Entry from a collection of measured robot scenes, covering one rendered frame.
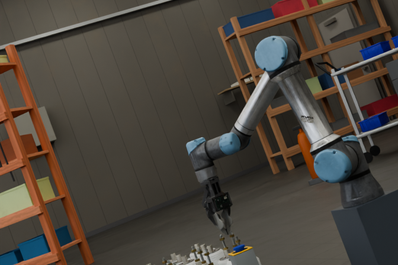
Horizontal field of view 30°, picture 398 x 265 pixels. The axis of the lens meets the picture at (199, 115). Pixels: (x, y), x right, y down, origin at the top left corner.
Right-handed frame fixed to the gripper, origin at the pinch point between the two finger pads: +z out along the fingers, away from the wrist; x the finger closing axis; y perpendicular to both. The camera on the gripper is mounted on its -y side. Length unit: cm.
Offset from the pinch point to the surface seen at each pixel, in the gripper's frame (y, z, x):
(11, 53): -522, -196, 25
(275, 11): -721, -188, 443
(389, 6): -712, -142, 629
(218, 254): -37.6, 12.1, 6.3
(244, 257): 32.6, 6.0, -8.2
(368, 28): -714, -120, 579
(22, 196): -502, -50, -15
